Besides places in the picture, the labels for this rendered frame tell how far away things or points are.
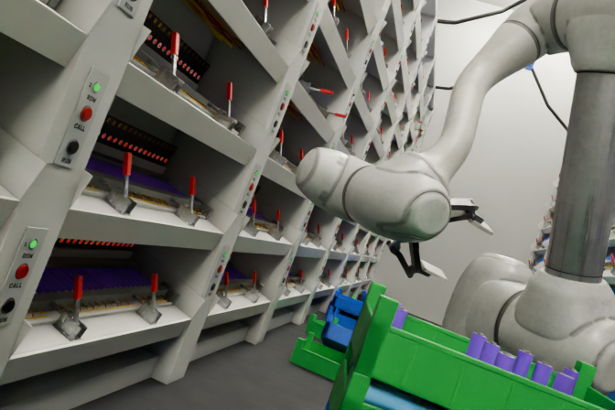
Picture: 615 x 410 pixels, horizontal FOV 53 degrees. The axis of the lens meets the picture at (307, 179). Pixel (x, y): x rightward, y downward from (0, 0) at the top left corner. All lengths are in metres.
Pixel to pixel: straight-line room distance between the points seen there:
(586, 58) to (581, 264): 0.37
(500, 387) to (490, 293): 0.67
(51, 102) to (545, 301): 0.89
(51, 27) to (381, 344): 0.47
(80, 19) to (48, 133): 0.13
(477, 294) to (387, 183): 0.49
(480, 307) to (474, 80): 0.46
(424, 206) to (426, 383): 0.31
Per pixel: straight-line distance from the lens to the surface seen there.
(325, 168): 1.01
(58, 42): 0.73
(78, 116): 0.78
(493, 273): 1.34
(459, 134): 1.03
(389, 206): 0.90
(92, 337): 1.05
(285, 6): 1.47
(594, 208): 1.21
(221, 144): 1.20
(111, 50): 0.80
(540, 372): 0.77
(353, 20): 2.19
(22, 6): 0.68
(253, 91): 1.42
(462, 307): 1.36
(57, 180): 0.79
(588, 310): 1.21
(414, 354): 0.64
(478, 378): 0.66
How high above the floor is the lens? 0.44
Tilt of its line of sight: 4 degrees up
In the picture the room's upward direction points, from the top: 21 degrees clockwise
